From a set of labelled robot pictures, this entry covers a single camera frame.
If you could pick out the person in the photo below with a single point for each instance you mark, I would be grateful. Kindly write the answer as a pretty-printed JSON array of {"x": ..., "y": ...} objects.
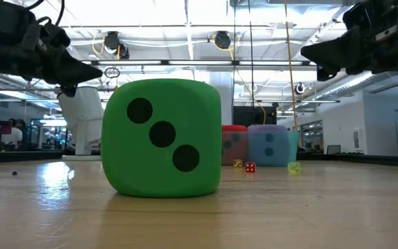
[
  {"x": 24, "y": 129},
  {"x": 12, "y": 138}
]

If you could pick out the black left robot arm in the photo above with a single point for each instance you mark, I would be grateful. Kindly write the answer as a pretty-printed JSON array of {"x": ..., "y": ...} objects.
[{"x": 2, "y": 20}]

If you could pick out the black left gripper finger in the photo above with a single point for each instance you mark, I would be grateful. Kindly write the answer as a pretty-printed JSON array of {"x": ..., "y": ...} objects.
[
  {"x": 74, "y": 72},
  {"x": 69, "y": 90}
]

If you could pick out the black monitor screen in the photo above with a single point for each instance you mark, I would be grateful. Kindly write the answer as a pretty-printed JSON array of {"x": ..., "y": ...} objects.
[{"x": 251, "y": 115}]

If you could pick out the small yellow die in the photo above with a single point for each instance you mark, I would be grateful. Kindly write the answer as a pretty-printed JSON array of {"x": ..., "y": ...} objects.
[{"x": 237, "y": 164}]

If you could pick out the large green foam die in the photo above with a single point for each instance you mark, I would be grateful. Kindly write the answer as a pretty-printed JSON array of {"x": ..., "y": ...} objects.
[{"x": 133, "y": 166}]

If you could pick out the black ceiling spotlight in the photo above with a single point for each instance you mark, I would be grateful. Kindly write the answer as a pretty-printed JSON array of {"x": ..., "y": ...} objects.
[
  {"x": 116, "y": 43},
  {"x": 300, "y": 88},
  {"x": 222, "y": 39}
]

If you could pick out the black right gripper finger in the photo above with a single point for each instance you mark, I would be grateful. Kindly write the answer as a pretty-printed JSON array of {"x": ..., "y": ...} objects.
[
  {"x": 325, "y": 73},
  {"x": 337, "y": 52}
]

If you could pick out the large red foam die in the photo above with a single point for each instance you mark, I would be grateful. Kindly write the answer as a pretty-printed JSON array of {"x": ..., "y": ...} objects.
[{"x": 240, "y": 152}]

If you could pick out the large purple foam die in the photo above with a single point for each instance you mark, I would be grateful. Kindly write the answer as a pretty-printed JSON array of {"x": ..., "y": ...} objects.
[{"x": 278, "y": 152}]

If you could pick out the white camera on stand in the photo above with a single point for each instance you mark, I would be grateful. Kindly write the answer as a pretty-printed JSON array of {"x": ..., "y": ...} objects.
[{"x": 81, "y": 117}]

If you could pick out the small red die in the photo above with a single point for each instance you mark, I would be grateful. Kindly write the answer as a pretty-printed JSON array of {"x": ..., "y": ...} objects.
[{"x": 250, "y": 167}]

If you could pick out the small green die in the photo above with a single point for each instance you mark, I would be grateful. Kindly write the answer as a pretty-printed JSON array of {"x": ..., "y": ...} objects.
[{"x": 294, "y": 167}]

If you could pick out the teal plastic bin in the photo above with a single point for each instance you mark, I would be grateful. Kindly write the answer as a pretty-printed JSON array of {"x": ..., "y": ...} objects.
[{"x": 294, "y": 148}]

